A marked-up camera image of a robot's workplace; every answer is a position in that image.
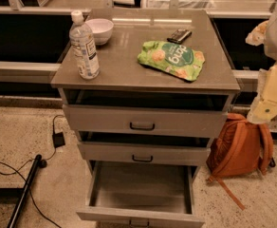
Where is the black pole on floor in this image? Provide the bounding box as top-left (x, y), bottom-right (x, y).
top-left (7, 154), bottom-right (42, 228)

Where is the grey bottom drawer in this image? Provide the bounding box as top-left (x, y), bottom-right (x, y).
top-left (77, 161), bottom-right (204, 228)

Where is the grey drawer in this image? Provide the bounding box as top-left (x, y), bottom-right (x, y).
top-left (63, 90), bottom-right (227, 138)
top-left (77, 161), bottom-right (204, 228)
top-left (77, 131), bottom-right (212, 166)

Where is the orange backpack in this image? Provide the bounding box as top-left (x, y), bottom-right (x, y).
top-left (206, 113), bottom-right (275, 210)

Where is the white ceramic bowl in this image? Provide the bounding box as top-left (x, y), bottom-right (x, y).
top-left (86, 18), bottom-right (114, 46)

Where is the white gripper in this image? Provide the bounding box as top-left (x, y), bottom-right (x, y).
top-left (245, 21), bottom-right (277, 124)

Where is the grey top drawer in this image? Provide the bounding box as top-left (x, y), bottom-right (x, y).
top-left (63, 90), bottom-right (227, 138)

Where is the clear plastic water bottle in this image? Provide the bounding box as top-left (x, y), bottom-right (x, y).
top-left (69, 10), bottom-right (100, 80)

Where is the black power adapter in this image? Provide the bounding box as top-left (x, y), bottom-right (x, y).
top-left (52, 132), bottom-right (65, 148)

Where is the green snack bag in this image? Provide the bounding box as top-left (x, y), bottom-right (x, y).
top-left (138, 41), bottom-right (205, 82)

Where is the grey middle drawer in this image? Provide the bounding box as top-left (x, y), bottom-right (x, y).
top-left (77, 131), bottom-right (212, 166)

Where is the black floor cable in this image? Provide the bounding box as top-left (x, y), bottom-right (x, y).
top-left (0, 114), bottom-right (65, 228)

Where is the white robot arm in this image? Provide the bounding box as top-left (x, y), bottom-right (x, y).
top-left (246, 5), bottom-right (277, 124)

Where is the small black device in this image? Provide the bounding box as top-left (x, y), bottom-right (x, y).
top-left (167, 28), bottom-right (192, 45)

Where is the grey drawer cabinet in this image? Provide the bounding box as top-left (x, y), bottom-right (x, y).
top-left (50, 8), bottom-right (242, 228)

